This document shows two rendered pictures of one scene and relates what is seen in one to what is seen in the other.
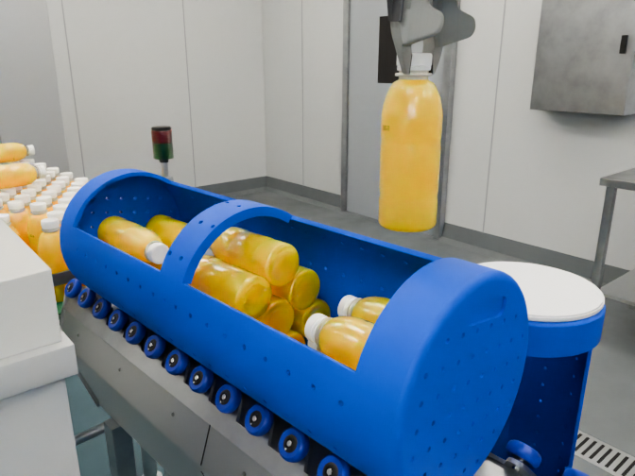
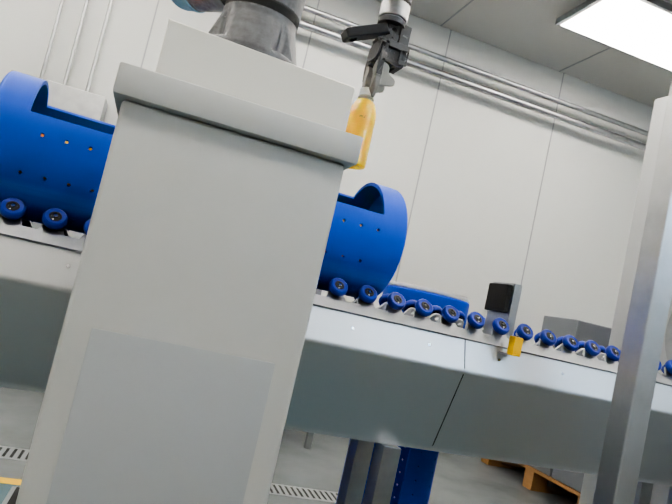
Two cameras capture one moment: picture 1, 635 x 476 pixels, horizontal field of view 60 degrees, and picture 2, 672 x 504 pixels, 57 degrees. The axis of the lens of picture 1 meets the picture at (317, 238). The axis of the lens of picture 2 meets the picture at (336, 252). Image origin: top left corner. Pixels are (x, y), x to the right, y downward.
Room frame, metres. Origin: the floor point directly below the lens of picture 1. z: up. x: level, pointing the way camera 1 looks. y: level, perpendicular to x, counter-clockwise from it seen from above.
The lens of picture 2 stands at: (0.02, 1.27, 0.92)
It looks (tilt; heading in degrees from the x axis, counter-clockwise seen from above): 5 degrees up; 294
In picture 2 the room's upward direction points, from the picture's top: 13 degrees clockwise
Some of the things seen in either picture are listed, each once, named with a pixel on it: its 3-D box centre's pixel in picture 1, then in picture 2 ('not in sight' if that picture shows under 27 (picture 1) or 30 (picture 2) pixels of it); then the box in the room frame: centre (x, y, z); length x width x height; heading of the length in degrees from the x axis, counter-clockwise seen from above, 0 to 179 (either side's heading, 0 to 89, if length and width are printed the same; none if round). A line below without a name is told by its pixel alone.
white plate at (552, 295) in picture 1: (525, 288); not in sight; (1.00, -0.41, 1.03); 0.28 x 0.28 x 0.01
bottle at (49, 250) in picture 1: (56, 263); not in sight; (1.25, 0.63, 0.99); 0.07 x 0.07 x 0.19
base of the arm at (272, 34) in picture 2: not in sight; (254, 42); (0.57, 0.50, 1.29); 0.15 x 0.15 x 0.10
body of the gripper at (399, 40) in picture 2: not in sight; (389, 45); (0.62, -0.13, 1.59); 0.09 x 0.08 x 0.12; 44
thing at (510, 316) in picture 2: not in sight; (499, 310); (0.27, -0.45, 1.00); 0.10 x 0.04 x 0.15; 134
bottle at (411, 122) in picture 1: (410, 150); (358, 131); (0.64, -0.11, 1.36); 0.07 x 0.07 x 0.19
